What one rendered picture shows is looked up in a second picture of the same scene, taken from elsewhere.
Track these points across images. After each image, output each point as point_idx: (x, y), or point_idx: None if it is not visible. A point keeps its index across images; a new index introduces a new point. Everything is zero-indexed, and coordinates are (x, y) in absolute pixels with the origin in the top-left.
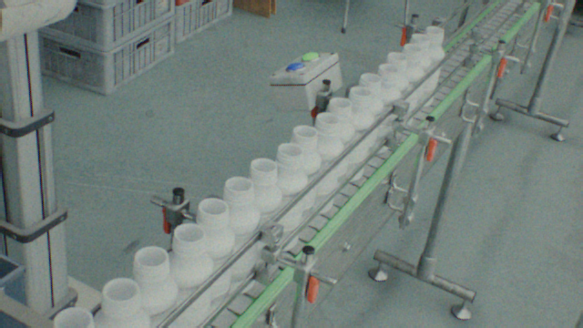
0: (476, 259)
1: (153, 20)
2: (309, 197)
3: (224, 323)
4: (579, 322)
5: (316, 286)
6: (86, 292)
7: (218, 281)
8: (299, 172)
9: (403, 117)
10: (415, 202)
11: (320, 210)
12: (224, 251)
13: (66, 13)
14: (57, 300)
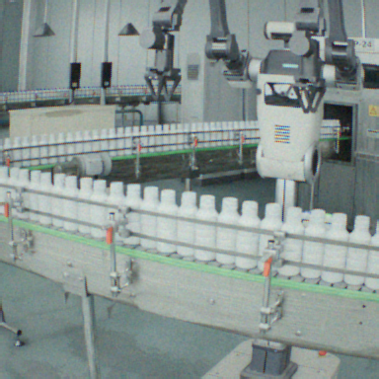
0: None
1: None
2: (179, 232)
3: (106, 241)
4: None
5: (107, 232)
6: (318, 377)
7: (108, 217)
8: (164, 203)
9: (273, 239)
10: (263, 312)
11: (182, 245)
12: (108, 201)
13: (301, 176)
14: (271, 343)
